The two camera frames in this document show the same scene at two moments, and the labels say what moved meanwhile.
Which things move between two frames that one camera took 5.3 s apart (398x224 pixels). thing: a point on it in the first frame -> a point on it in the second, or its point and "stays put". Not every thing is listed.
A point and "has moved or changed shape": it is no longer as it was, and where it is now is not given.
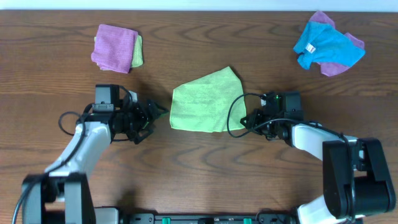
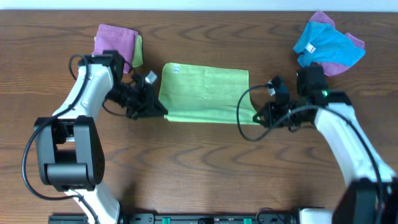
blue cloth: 320,43 stays put
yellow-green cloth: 202,105 has moved or changed shape
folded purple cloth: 114,48 stays put
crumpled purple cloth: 330,69 stays put
